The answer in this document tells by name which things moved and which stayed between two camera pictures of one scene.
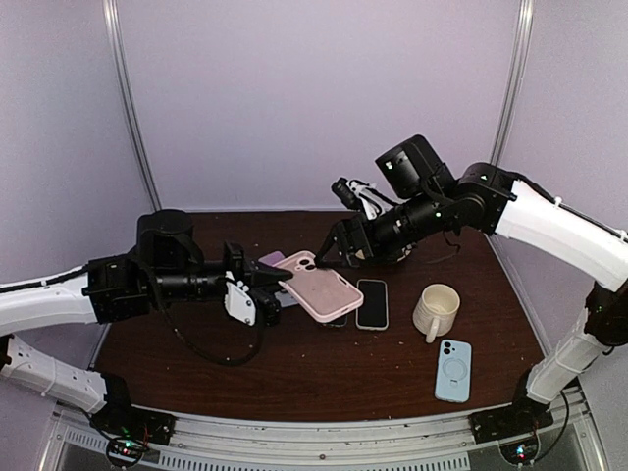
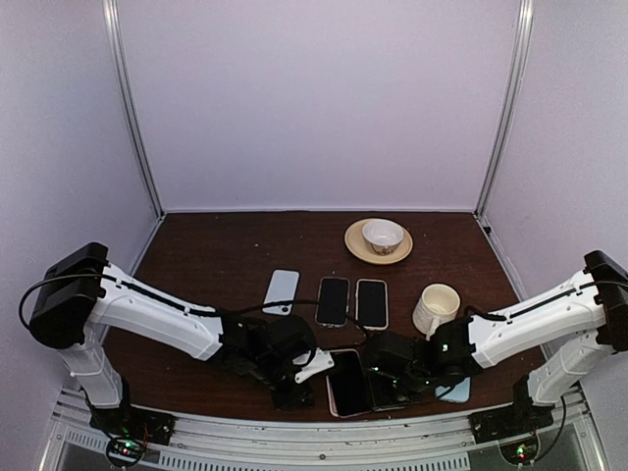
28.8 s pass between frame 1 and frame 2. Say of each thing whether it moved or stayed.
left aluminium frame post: stayed
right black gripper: moved
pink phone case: moved
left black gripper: moved
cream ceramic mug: stayed
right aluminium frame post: stayed
